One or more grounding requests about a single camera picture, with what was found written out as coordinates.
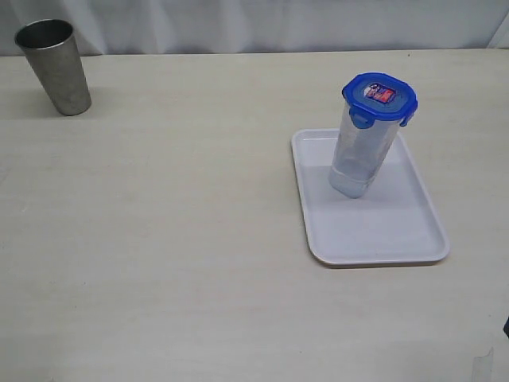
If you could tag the white rectangular plastic tray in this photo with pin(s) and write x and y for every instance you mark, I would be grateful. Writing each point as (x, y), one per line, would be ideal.
(393, 223)

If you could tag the white backdrop curtain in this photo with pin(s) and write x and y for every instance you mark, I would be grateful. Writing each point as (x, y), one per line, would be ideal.
(162, 27)

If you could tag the blue snap-lock container lid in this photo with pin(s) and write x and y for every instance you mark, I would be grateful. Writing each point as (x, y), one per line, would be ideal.
(377, 97)

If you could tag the stainless steel cup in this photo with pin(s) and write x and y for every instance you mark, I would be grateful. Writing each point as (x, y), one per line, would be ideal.
(50, 48)

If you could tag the clear plastic tall container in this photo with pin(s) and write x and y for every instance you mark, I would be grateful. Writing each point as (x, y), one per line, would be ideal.
(359, 154)

